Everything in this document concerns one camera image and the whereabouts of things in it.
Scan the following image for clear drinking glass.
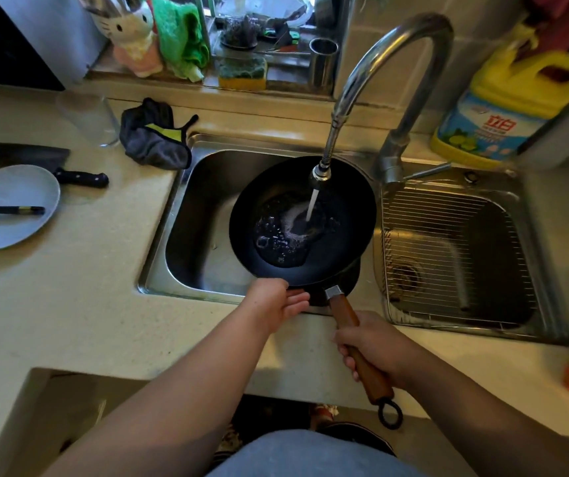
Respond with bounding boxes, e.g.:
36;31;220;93
56;91;121;148

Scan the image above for dark grey cloth yellow patch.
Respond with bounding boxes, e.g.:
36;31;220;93
119;97;200;171

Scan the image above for person's left forearm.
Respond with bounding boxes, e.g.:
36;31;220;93
41;293;271;477

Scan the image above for red cloth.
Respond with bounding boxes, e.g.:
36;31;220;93
525;0;569;52

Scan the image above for stainless steel double sink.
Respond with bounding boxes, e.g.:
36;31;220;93
138;133;569;345

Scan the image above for black wok with wooden handle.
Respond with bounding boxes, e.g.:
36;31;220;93
228;155;404;431

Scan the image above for curved steel kitchen faucet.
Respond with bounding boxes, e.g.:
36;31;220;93
311;13;455;187

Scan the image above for yellow green sponge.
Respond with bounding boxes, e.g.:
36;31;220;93
216;57;268;91

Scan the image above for cleaver with black handle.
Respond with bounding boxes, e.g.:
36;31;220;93
0;143;110;189

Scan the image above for white cat figurine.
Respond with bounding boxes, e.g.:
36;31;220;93
77;0;164;78

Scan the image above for person's patterned slipper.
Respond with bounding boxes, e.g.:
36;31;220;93
214;424;245;465
309;403;340;433

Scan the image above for dark scouring pad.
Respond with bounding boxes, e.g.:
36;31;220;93
221;15;261;51

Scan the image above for grey round plate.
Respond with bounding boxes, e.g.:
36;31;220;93
0;165;61;252

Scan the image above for yellow dish detergent bottle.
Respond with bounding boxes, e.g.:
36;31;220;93
430;25;569;172

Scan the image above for person's left hand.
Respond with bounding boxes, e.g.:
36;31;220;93
241;278;311;338

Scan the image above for person's right forearm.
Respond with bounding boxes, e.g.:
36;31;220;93
394;343;569;477

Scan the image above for steel cup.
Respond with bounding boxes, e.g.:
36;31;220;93
308;38;340;90

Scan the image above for steel wire drain rack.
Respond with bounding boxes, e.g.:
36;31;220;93
381;186;539;331

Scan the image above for green cloth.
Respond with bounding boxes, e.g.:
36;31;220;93
150;0;211;83

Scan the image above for person's right hand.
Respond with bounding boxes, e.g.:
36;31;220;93
334;311;421;390

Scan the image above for person's grey clothing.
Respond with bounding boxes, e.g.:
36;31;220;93
207;429;426;477

